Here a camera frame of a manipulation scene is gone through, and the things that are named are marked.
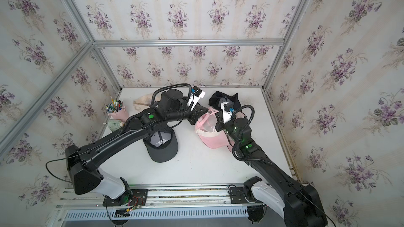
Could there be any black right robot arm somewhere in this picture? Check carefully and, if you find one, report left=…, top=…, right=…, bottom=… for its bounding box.
left=215, top=118, right=328, bottom=227

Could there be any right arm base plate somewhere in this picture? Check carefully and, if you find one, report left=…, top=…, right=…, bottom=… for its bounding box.
left=227, top=185, right=264, bottom=205

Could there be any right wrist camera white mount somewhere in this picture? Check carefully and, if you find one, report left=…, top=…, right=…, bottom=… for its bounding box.
left=221, top=101, right=235, bottom=124

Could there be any dark grey baseball cap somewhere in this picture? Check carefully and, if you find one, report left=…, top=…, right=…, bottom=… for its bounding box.
left=143, top=128, right=178, bottom=163

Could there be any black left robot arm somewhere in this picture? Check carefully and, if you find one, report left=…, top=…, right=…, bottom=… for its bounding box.
left=65, top=84, right=208, bottom=204

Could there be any green tape dispenser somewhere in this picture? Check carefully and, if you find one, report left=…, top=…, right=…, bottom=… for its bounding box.
left=107, top=119, right=124, bottom=132

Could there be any aluminium rail frame front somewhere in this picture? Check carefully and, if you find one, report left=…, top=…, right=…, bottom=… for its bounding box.
left=47, top=185, right=282, bottom=227

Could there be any beige cap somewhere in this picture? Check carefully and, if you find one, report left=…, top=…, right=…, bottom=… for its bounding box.
left=132, top=94, right=153, bottom=112

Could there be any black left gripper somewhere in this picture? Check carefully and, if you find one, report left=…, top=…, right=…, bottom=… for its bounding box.
left=165, top=103, right=209, bottom=125

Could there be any black cap back right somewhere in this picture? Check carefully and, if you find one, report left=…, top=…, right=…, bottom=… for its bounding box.
left=208, top=91, right=242, bottom=111

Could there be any pink cap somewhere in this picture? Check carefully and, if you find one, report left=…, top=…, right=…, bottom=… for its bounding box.
left=195, top=107, right=231, bottom=150

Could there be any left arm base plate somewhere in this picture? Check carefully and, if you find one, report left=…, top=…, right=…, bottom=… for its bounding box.
left=103, top=189, right=149, bottom=208

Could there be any pink pen cup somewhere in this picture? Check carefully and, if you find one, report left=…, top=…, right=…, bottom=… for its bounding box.
left=105, top=99, right=129, bottom=122

